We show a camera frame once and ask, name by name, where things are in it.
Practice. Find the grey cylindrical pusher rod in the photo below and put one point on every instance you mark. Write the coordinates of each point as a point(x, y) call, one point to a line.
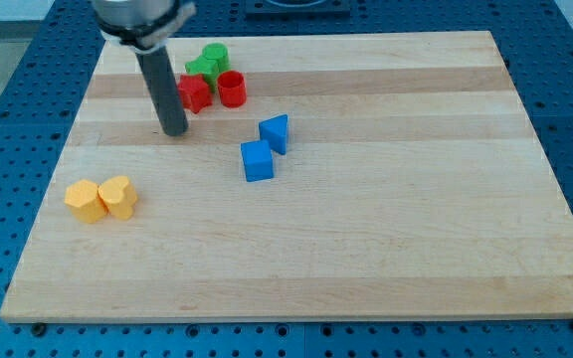
point(160, 80)

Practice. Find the green cylinder block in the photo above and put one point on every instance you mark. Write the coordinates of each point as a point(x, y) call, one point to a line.
point(219, 53)

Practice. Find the red star block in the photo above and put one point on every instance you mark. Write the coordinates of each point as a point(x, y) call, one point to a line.
point(194, 92)

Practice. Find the green star block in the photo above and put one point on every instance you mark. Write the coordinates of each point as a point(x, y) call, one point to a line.
point(208, 68)

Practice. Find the red cylinder block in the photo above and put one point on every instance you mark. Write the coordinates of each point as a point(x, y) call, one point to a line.
point(231, 87)

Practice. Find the yellow heart block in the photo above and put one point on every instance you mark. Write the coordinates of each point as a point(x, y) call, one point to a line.
point(119, 196)

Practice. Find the blue triangle block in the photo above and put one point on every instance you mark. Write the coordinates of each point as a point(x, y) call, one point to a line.
point(275, 131)

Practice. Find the blue cube block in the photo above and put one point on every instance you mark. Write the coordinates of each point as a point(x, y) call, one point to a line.
point(257, 160)

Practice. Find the yellow hexagon block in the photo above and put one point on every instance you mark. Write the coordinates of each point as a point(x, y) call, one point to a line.
point(84, 202)

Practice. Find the wooden board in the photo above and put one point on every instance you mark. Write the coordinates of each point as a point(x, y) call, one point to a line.
point(414, 187)

